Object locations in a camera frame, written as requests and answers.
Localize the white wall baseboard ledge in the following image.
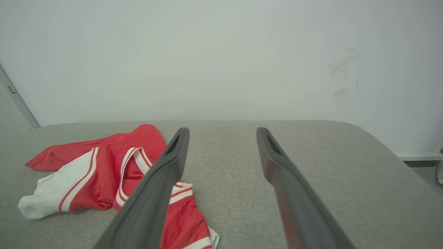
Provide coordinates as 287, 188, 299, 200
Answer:
398, 154, 443, 162

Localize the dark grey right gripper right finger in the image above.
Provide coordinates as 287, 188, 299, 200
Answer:
256, 127, 355, 249

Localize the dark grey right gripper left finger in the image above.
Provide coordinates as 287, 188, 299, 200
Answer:
93, 127, 190, 249

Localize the red and white sports jersey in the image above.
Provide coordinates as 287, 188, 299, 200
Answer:
18, 124, 220, 249

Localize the grey metal door frame strip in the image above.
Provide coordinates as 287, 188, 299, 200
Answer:
0, 65, 40, 129

